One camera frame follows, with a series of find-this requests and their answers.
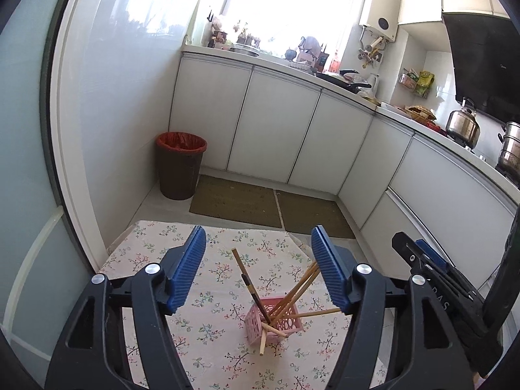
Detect wooden chopstick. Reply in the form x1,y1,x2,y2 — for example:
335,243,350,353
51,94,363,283
270,262,320,325
273,268,320,323
283,308,341,319
260,321,289,338
259,323,268,357

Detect black chopstick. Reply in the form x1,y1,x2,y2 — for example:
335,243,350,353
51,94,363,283
232,248,271,325

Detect brown floor mat right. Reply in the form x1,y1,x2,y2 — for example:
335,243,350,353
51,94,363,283
276,190,355,239

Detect brown floor mat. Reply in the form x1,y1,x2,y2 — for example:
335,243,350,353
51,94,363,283
276,190,355,239
189,175,282,228

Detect brown floor mat left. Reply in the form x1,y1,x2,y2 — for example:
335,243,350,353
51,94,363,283
189,175,282,228

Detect floral tablecloth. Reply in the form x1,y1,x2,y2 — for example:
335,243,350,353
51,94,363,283
97,219,392,390

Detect pink perforated utensil holder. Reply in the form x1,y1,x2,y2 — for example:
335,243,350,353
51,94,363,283
244,297,303,346

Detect brown trash bin red liner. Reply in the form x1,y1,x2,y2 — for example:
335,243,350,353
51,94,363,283
155,132,207,201

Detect large steel steamer pot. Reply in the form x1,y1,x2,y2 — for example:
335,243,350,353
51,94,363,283
495,122,520,188

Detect black frying pan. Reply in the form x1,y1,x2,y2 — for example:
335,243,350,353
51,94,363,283
316,70,372,94

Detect steel kettle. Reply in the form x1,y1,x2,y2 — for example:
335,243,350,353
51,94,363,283
445,98,480,150

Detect clear electric kettle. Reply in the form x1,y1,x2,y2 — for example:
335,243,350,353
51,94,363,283
367,73,379,98

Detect white water heater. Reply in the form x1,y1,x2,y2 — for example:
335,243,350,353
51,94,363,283
359,0,401,42

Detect black range hood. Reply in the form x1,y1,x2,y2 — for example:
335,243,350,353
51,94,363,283
442,13,520,123

